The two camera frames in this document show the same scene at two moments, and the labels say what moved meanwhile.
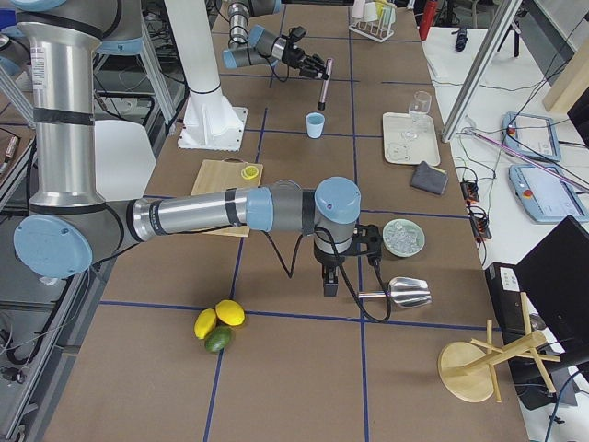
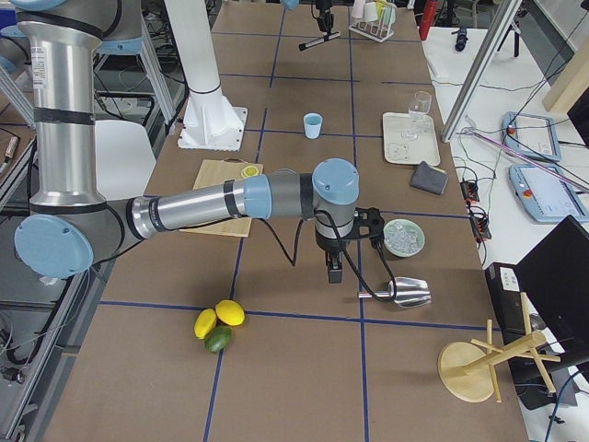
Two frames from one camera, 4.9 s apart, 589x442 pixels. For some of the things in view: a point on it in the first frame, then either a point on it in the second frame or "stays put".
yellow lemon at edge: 204,322 stays put
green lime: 218,339 stays put
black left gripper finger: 314,71 to 322,24
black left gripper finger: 316,60 to 329,21
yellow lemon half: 249,172 stays put
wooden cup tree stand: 467,369 stays put
